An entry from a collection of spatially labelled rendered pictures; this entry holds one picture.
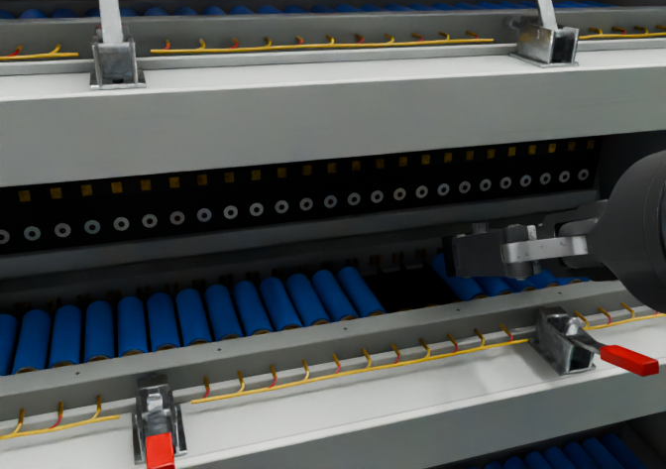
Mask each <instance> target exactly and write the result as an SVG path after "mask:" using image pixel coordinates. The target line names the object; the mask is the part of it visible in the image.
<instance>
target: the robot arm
mask: <svg viewBox="0 0 666 469"><path fill-rule="evenodd" d="M578 220H581V221H578ZM573 221H574V222H573ZM471 226H472V232H468V233H462V234H456V235H451V236H445V237H442V246H443V253H444V261H445V268H446V275H447V277H460V278H463V279H469V278H470V277H508V278H510V279H513V278H515V279H516V280H517V281H525V280H527V278H531V276H534V275H539V274H541V273H542V271H541V270H549V271H550V273H551V274H552V276H553V277H555V278H581V277H586V278H589V279H590V280H591V281H593V282H617V281H621V283H622V284H623V285H624V286H625V288H626V289H627V290H628V291H629V292H630V293H631V294H632V295H633V296H634V297H635V298H636V299H637V300H639V301H640V302H641V303H643V304H645V305H646V306H648V307H649V308H651V309H653V310H656V311H658V312H661V313H664V314H666V151H662V152H659V153H655V154H652V155H649V156H647V157H645V158H643V159H641V160H639V161H638V162H636V163H635V164H633V165H632V166H631V167H630V168H629V169H627V170H626V171H625V173H624V174H623V175H622V176H621V177H620V179H619V180H618V181H617V183H616V185H615V186H614V188H613V190H612V192H611V194H610V198H609V199H605V200H599V201H597V202H592V203H586V204H582V205H581V206H580V207H579V208H578V209H577V210H575V211H569V212H563V213H557V214H551V215H547V216H546V217H545V218H544V221H543V223H537V224H531V225H525V226H523V225H519V224H511V225H508V227H505V229H501V230H497V229H489V223H488V222H483V223H475V224H471Z"/></svg>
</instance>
